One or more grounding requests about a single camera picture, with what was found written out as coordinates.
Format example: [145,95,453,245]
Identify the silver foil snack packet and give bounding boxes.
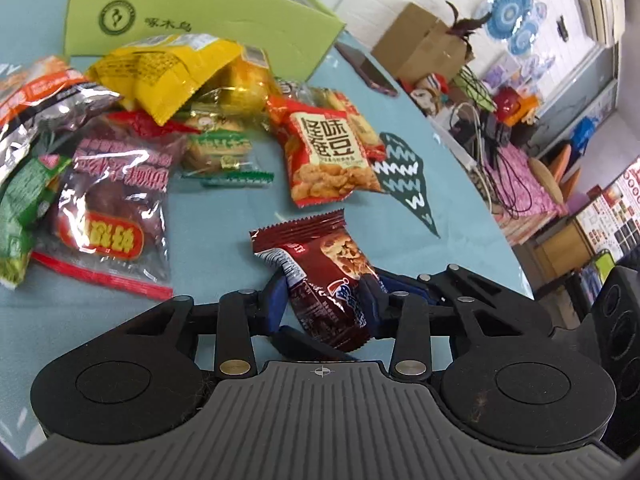
[0,82,125,186]

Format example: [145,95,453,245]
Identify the orange snack packet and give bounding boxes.
[0,56,88,131]

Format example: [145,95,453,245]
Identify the green cardboard box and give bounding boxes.
[64,0,347,83]

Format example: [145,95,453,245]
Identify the orange cushion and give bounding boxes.
[547,142,581,196]

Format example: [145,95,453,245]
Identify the yellow cake packet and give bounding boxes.
[200,45,281,111]

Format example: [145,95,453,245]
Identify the toy doll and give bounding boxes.
[407,72,453,118]

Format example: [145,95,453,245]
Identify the dark dried plant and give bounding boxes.
[445,0,493,61]

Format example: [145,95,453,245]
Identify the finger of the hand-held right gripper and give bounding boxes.
[380,264,553,333]

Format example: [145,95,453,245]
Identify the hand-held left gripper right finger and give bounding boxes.
[361,274,541,378]

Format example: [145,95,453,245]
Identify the large blue paper fan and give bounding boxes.
[474,0,537,41]

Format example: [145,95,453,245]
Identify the dark smartphone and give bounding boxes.
[336,42,399,97]

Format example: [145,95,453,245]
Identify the brown cookie snack packet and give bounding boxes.
[249,208,388,353]

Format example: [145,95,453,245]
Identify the green-edged biscuit packet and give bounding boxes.
[180,127,253,173]
[180,157,276,188]

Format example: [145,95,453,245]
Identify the printed poster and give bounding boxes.
[575,157,640,266]

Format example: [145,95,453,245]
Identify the teal tablecloth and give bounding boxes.
[0,0,533,461]

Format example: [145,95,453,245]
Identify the tan cushion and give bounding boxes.
[527,157,566,206]

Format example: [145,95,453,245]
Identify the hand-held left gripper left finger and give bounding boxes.
[107,270,363,380]

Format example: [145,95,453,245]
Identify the white air conditioner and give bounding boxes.
[565,0,626,48]

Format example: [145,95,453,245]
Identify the orange biscuit packet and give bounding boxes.
[310,87,388,161]

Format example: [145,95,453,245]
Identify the green snack packet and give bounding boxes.
[0,152,73,288]

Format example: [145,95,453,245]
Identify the orange box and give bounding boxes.
[520,95,541,126]

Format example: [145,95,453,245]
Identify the black cables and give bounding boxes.
[450,105,541,216]

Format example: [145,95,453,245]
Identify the pink patterned cloth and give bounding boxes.
[485,152,568,221]

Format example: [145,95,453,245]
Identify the wooden cabinet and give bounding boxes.
[510,212,598,291]

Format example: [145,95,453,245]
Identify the red bean snack packet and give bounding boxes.
[265,95,388,209]

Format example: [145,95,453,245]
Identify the blue bag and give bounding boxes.
[570,116,601,161]

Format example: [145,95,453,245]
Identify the small blue paper fan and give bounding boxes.
[510,22,546,56]

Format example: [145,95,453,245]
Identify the brown cardboard box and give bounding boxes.
[371,2,476,86]

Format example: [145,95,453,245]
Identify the clear red jujube bag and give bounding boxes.
[31,120,188,301]

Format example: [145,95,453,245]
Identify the red box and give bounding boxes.
[492,86,523,121]

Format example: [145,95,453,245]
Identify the yellow snack bag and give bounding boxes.
[86,34,246,127]

